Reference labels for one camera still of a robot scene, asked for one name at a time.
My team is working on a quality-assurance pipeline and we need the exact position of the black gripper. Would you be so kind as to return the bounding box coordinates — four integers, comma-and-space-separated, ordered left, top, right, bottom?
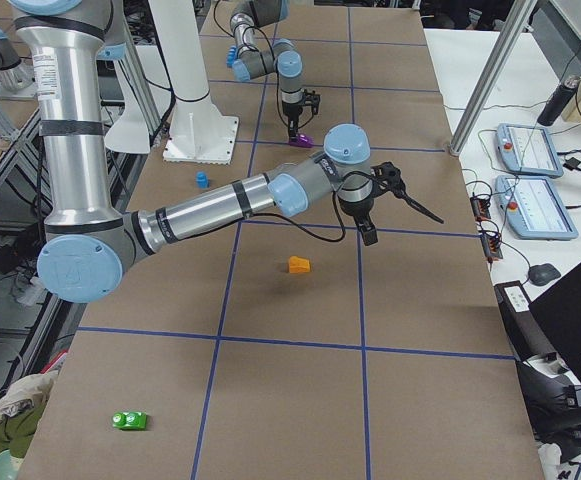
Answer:
337, 192, 378, 245
281, 89, 304, 141

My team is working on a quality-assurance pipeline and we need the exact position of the purple trapezoid block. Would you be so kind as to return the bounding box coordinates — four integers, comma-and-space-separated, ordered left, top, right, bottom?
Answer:
288, 133, 314, 149

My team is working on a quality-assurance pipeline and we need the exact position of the orange trapezoid block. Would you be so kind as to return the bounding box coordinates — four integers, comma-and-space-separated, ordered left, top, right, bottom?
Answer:
287, 256, 312, 274

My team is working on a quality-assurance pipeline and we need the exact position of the long blue block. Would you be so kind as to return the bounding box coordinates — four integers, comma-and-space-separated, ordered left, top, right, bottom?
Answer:
226, 45, 238, 69

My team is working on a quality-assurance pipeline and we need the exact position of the white central pillar base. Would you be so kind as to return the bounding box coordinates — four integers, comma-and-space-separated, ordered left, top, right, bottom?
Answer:
149, 0, 239, 164

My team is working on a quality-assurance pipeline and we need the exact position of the small blue block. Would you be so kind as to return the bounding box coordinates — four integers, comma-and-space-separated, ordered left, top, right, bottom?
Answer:
195, 171, 210, 189

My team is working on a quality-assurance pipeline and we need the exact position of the near teach pendant tablet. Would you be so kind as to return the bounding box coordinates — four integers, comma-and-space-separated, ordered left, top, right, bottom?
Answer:
494, 175, 579, 241

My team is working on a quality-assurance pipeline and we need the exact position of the teach pendant tablet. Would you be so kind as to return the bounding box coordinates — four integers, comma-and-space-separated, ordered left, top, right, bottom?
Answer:
494, 175, 579, 241
495, 123, 563, 178

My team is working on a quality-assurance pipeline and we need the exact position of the grey computer mouse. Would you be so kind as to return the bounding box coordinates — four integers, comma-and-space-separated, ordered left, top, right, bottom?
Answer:
528, 263, 561, 287

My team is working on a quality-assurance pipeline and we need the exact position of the far teach pendant tablet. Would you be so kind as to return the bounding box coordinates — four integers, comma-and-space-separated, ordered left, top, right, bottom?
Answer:
495, 123, 563, 178

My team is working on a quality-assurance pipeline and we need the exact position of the black water bottle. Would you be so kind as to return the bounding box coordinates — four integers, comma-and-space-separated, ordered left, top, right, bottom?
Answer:
537, 75, 581, 127

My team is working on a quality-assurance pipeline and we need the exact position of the green block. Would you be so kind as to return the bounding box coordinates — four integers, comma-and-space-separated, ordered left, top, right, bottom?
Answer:
111, 411, 148, 431

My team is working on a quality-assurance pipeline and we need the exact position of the aluminium frame post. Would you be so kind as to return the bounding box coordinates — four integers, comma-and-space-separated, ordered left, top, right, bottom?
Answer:
448, 0, 538, 157

